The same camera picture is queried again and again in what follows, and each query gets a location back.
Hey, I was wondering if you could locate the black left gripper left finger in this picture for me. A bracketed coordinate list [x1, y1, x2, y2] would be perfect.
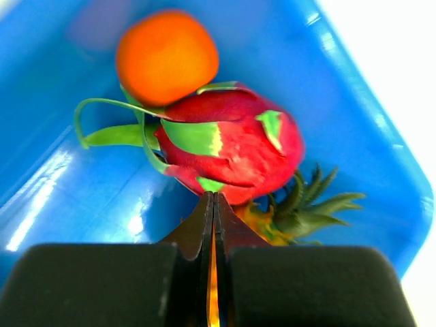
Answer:
[1, 192, 214, 326]

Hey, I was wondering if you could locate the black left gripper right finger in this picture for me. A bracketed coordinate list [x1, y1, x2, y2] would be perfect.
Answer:
[213, 193, 416, 326]

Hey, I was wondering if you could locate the pink toy dragon fruit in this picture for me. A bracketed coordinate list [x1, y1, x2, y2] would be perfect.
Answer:
[74, 81, 305, 205]

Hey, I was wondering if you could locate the orange toy pineapple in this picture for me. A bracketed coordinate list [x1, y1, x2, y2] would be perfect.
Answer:
[230, 164, 367, 246]

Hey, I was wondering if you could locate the toy orange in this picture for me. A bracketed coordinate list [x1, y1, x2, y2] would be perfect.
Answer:
[116, 9, 219, 106]

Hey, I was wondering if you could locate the blue plastic bin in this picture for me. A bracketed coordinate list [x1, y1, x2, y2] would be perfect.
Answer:
[1, 1, 434, 277]

